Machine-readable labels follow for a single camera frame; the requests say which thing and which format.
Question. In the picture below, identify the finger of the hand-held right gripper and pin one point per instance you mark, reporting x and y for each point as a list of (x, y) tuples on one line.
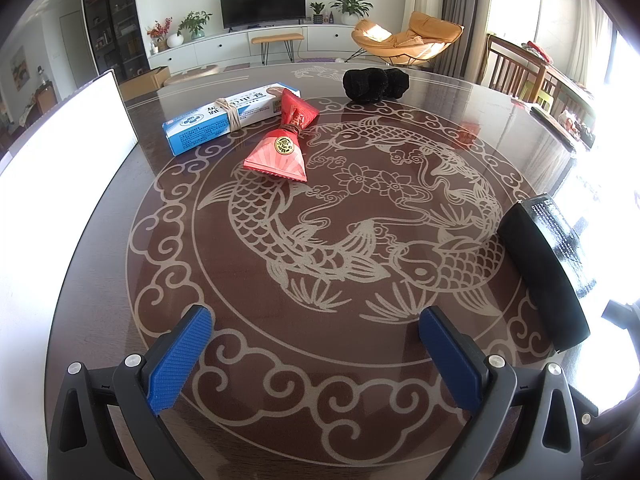
[(625, 312)]

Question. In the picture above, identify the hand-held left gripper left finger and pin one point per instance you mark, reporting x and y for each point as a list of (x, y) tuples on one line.
[(177, 360)]

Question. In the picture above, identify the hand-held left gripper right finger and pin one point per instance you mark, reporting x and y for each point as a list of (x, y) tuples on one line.
[(450, 360)]

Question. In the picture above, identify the black box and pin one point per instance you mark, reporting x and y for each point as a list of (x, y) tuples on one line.
[(540, 270)]

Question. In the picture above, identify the white storage box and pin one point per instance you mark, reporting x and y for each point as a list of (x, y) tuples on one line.
[(55, 185)]

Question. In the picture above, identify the dark patterned desktop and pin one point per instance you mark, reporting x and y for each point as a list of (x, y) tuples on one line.
[(350, 200)]

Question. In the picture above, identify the wooden dining chair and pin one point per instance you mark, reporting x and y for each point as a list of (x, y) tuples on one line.
[(505, 67), (560, 92)]

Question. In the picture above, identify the red foil packet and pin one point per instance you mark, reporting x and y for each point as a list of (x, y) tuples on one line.
[(280, 152)]

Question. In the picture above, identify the blue and white carton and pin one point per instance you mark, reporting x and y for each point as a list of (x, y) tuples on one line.
[(200, 127)]

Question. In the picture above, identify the yellow plastic stool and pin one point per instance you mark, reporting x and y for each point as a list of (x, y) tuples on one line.
[(537, 94)]

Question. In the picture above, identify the white sheer curtain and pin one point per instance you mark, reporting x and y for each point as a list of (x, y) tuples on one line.
[(587, 35)]

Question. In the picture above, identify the black fuzzy cloth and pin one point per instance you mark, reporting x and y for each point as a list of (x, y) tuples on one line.
[(372, 85)]

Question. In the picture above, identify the round wooden stool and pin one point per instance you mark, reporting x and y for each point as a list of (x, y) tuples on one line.
[(192, 74)]

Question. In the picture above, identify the white television cabinet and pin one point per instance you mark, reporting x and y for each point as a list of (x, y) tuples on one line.
[(215, 45)]

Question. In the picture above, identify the round white vase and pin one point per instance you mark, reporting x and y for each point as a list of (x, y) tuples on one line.
[(175, 41)]

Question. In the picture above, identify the orange lounge chair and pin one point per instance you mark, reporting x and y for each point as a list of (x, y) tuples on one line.
[(405, 40)]

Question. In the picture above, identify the red flower arrangement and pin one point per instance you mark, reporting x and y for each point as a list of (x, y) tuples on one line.
[(159, 32)]

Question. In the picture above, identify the wooden bench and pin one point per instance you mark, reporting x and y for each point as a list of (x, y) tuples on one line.
[(276, 39)]

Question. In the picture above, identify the leafy green plant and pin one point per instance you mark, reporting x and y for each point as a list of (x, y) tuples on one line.
[(195, 22)]

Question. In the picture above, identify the grey curtain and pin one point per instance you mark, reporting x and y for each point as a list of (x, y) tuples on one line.
[(465, 10)]

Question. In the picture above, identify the dark glass bookcase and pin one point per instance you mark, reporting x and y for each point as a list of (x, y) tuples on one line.
[(115, 15)]

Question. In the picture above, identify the black television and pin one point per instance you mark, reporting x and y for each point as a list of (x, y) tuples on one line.
[(262, 5)]

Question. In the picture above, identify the large potted green plant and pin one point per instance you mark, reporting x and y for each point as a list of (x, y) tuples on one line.
[(352, 7)]

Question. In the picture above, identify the small potted plant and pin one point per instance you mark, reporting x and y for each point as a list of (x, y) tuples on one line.
[(317, 12)]

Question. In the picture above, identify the framed wall picture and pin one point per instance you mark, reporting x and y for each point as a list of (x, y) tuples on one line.
[(17, 67)]

